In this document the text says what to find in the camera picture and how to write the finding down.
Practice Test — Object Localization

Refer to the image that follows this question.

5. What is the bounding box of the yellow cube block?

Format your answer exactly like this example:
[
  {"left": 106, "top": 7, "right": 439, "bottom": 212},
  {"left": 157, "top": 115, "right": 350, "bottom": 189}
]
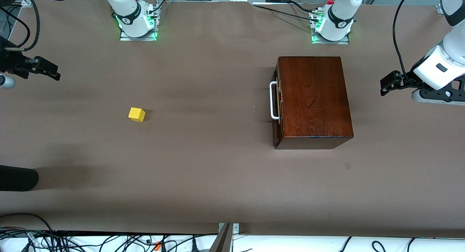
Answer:
[{"left": 128, "top": 107, "right": 146, "bottom": 122}]

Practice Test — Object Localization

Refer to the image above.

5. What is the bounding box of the wooden drawer with white handle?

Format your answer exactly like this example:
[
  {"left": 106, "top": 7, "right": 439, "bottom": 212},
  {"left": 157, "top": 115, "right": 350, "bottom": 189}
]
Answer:
[{"left": 270, "top": 69, "right": 283, "bottom": 147}]

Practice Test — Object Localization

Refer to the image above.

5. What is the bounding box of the dark brown wooden cabinet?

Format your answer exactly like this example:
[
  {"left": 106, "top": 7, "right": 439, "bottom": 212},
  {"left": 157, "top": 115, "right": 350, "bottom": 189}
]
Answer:
[{"left": 275, "top": 56, "right": 354, "bottom": 150}]

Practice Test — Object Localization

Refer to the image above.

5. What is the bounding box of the black rounded object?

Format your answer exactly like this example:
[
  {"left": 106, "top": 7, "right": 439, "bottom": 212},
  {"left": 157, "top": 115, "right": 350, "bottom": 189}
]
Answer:
[{"left": 0, "top": 165, "right": 39, "bottom": 192}]

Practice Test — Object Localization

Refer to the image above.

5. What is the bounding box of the grey metal bar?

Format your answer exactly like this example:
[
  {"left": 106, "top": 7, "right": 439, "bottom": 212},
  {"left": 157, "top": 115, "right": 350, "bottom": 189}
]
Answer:
[{"left": 209, "top": 223, "right": 233, "bottom": 252}]

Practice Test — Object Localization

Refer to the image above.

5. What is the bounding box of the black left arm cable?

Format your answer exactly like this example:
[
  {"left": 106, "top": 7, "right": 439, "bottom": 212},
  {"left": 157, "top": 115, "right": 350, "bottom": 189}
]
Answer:
[{"left": 393, "top": 0, "right": 415, "bottom": 82}]

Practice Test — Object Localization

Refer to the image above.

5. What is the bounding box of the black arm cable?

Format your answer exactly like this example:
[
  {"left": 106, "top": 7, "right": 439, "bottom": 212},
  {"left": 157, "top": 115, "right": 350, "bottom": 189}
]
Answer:
[
  {"left": 393, "top": 0, "right": 415, "bottom": 82},
  {"left": 0, "top": 0, "right": 40, "bottom": 52}
]

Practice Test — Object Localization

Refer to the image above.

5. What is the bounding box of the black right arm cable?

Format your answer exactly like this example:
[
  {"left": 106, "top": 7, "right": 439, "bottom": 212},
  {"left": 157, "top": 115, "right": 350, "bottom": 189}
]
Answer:
[{"left": 0, "top": 0, "right": 40, "bottom": 52}]

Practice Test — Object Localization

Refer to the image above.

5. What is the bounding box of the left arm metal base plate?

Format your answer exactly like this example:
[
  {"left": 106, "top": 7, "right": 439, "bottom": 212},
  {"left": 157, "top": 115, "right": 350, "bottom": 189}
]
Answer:
[{"left": 311, "top": 31, "right": 350, "bottom": 45}]

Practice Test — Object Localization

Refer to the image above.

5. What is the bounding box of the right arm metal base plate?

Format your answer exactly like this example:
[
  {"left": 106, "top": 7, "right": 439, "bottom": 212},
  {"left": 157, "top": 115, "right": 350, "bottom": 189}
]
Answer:
[{"left": 120, "top": 26, "right": 158, "bottom": 41}]

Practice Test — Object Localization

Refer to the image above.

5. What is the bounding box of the black cable on table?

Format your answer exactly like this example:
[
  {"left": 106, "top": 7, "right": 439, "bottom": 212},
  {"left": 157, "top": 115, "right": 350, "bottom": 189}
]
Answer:
[{"left": 252, "top": 1, "right": 321, "bottom": 22}]

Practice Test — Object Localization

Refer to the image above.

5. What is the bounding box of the black cable tangle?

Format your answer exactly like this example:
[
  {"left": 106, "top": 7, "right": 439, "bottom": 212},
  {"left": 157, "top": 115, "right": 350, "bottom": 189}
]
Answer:
[{"left": 0, "top": 213, "right": 218, "bottom": 252}]

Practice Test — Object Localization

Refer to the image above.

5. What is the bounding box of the silver metal bracket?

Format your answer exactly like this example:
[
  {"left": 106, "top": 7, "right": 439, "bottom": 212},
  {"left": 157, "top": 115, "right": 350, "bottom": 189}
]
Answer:
[{"left": 218, "top": 223, "right": 240, "bottom": 235}]

